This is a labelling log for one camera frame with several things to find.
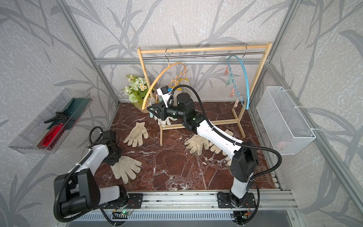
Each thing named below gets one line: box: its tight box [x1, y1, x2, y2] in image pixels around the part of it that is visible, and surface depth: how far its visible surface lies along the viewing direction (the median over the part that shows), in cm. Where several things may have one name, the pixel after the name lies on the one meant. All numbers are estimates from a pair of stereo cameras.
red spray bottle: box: [36, 122, 65, 151], surface depth 60 cm
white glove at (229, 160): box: [224, 156, 233, 166], surface depth 90 cm
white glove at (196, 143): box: [184, 133, 210, 156], surface depth 98 cm
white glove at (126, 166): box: [110, 156, 142, 184], surface depth 86 cm
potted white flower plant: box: [119, 74, 156, 114], surface depth 92 cm
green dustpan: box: [46, 97, 91, 131], surface depth 71 cm
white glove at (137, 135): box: [123, 121, 149, 148], surface depth 101 cm
